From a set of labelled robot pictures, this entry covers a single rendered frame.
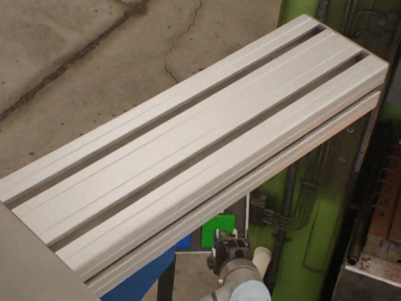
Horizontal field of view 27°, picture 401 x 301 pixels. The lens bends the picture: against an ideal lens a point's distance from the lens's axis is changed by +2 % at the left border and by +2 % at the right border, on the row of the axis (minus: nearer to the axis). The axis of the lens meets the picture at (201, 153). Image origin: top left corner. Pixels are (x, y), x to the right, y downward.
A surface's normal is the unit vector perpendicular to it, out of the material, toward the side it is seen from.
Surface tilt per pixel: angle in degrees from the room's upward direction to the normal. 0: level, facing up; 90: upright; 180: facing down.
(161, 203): 0
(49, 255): 0
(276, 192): 90
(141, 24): 0
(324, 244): 90
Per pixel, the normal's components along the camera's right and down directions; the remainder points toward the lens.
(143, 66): 0.07, -0.71
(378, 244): -0.34, 0.64
